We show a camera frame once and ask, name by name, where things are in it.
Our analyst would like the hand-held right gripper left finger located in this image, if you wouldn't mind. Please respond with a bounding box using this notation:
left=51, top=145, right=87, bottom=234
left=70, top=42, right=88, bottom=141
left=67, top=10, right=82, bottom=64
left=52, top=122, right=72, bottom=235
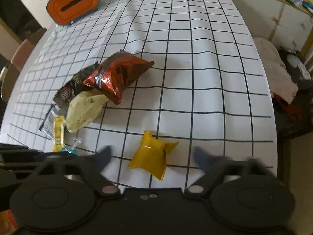
left=29, top=146, right=121, bottom=197

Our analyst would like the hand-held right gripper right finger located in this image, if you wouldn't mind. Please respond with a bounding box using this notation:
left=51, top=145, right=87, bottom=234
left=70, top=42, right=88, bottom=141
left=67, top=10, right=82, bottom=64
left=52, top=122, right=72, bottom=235
left=184, top=146, right=282, bottom=197

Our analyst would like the small yellow snack packet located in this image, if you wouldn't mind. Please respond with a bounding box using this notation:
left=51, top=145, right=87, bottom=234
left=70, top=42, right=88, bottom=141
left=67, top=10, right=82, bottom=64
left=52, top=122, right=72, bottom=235
left=129, top=130, right=179, bottom=181

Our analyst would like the black gold snack packet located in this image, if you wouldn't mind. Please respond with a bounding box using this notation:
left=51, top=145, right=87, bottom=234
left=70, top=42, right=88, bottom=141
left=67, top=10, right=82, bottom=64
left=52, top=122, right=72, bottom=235
left=70, top=63, right=99, bottom=89

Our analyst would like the clear white snack wrapper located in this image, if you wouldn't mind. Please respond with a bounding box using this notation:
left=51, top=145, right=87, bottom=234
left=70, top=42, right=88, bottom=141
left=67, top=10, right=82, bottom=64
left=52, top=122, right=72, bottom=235
left=39, top=104, right=58, bottom=141

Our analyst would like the cream snack bag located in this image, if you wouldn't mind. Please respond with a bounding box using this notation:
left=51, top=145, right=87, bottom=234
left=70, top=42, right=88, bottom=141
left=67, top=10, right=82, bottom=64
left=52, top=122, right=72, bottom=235
left=66, top=90, right=109, bottom=133

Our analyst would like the yellow striped snack packet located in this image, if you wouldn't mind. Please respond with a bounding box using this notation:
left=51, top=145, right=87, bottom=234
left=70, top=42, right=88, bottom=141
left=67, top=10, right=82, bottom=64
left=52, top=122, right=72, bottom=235
left=52, top=116, right=66, bottom=152

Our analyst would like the red brown chip bag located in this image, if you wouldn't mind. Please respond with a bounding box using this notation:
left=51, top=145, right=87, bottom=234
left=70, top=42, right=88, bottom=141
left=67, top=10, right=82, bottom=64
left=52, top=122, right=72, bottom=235
left=83, top=50, right=155, bottom=106

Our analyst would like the dark red cloth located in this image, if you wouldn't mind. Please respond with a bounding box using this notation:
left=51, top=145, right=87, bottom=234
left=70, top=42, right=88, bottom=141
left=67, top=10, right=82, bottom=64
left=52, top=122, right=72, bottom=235
left=274, top=95, right=302, bottom=123

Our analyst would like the black white checkered tablecloth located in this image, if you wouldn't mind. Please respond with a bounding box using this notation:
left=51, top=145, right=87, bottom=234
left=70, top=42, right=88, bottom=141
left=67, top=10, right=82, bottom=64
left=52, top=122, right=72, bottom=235
left=5, top=0, right=279, bottom=189

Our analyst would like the pink cloth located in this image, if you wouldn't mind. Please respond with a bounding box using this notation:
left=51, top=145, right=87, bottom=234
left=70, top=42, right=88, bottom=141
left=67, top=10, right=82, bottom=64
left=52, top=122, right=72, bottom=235
left=11, top=38, right=35, bottom=72

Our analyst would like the white cloth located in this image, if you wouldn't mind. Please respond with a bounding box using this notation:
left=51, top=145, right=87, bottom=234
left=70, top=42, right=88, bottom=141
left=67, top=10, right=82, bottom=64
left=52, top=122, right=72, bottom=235
left=252, top=37, right=299, bottom=105

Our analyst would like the black bag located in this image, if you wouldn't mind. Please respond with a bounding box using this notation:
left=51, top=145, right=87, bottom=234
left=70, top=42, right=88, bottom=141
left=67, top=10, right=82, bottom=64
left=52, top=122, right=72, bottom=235
left=279, top=50, right=313, bottom=89

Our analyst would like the dark wooden chair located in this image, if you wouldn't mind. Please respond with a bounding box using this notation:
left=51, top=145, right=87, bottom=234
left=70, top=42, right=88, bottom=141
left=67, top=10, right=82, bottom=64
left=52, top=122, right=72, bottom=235
left=0, top=28, right=47, bottom=101

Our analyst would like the orange tissue box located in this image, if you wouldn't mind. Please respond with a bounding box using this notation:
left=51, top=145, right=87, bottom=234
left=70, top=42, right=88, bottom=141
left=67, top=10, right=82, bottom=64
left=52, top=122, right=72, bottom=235
left=46, top=0, right=101, bottom=25

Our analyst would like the light wooden slatted chair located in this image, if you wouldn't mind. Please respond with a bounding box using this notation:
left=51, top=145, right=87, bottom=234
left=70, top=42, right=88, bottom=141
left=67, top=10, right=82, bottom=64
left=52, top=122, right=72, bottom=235
left=276, top=12, right=313, bottom=187

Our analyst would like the white drawer cabinet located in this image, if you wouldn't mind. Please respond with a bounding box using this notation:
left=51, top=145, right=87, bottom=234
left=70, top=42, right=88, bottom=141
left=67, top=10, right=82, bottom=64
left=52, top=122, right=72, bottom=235
left=224, top=0, right=313, bottom=55

